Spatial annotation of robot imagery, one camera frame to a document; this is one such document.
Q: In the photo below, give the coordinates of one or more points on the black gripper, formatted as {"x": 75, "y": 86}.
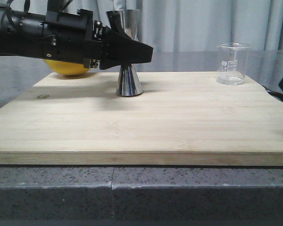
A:
{"x": 82, "y": 40}

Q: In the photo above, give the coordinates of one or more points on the silver double jigger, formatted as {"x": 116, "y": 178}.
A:
{"x": 125, "y": 22}

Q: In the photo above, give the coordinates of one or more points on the clear glass beaker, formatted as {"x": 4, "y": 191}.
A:
{"x": 232, "y": 63}

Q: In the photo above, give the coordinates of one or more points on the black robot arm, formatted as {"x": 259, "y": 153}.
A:
{"x": 21, "y": 34}

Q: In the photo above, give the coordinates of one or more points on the yellow lemon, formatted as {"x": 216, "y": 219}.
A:
{"x": 66, "y": 68}

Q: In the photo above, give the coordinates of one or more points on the light wooden cutting board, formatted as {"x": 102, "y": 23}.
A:
{"x": 183, "y": 118}

